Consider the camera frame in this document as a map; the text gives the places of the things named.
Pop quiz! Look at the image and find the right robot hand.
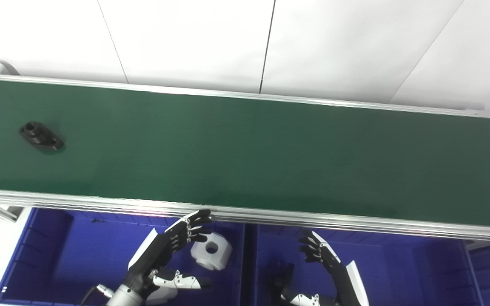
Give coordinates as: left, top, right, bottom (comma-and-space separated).
280, 230, 370, 306

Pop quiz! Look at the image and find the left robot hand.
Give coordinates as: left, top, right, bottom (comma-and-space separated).
122, 209, 214, 299

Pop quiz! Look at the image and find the black flange part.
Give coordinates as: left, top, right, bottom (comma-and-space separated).
19, 121, 65, 153
268, 261, 296, 303

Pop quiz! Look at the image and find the white block part with hole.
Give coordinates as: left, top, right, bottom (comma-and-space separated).
191, 232, 233, 271

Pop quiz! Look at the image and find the green conveyor belt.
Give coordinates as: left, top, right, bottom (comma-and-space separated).
0, 73, 490, 251
0, 78, 490, 230

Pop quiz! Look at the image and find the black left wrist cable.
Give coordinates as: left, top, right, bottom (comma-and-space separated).
78, 286, 114, 306

